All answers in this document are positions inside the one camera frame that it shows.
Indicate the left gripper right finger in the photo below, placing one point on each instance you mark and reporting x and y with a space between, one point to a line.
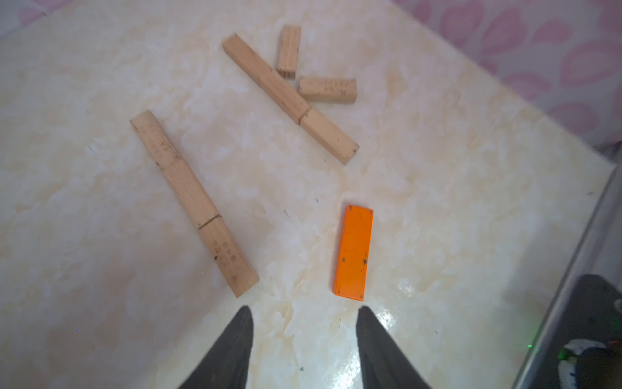
383 364

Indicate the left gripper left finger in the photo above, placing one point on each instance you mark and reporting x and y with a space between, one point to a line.
226 363

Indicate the wooden block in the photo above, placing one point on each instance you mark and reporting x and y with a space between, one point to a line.
229 256
330 136
288 56
327 90
268 79
190 192

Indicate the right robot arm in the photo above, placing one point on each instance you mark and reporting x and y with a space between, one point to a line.
585 351

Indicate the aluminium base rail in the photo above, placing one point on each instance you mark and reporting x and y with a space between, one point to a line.
598 253

